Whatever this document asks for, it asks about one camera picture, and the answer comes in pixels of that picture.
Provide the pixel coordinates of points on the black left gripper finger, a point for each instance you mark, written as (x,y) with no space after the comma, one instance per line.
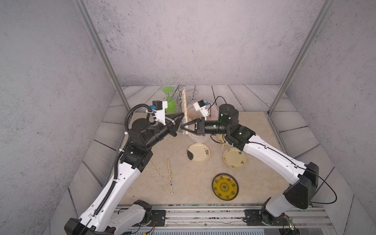
(178,121)
(172,116)

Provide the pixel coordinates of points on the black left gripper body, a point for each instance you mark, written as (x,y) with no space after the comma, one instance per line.
(170,129)

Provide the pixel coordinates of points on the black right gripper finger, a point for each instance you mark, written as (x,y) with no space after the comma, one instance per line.
(188,122)
(188,129)

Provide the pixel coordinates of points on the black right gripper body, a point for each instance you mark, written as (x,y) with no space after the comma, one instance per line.
(202,125)

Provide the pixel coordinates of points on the chopsticks pair four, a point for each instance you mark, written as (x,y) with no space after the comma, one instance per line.
(184,104)

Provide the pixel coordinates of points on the chopsticks pair one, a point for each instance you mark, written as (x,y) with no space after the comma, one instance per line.
(160,172)

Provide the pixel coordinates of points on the chopsticks pair two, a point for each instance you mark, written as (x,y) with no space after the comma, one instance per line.
(170,177)

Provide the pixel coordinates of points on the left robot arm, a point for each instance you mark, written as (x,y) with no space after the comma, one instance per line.
(145,126)

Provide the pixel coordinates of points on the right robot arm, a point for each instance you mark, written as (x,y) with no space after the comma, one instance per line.
(303,178)

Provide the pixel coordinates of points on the white trash bin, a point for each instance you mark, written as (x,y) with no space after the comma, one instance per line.
(211,126)

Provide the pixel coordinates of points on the green plastic goblet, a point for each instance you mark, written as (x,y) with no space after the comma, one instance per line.
(170,101)

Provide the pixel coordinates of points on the large cream oval plate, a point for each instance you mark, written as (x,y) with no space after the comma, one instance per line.
(234,158)

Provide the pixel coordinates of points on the yellow patterned round plate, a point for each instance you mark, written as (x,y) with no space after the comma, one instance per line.
(225,187)

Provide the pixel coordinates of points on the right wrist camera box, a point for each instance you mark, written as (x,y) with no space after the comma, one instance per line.
(201,106)

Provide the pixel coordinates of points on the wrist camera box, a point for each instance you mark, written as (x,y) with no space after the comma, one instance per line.
(201,106)
(158,107)

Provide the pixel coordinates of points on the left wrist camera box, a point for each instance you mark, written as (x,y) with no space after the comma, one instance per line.
(158,107)

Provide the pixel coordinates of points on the chrome wire cup rack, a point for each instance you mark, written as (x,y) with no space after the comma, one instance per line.
(191,94)

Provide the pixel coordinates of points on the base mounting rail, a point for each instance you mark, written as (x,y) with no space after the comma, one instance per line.
(232,219)

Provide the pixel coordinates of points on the metal corner post left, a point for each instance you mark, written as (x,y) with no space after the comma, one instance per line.
(85,16)

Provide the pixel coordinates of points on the metal corner post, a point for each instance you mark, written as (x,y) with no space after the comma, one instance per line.
(85,16)
(317,24)

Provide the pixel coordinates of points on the metal corner post right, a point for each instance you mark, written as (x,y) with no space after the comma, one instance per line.
(317,24)

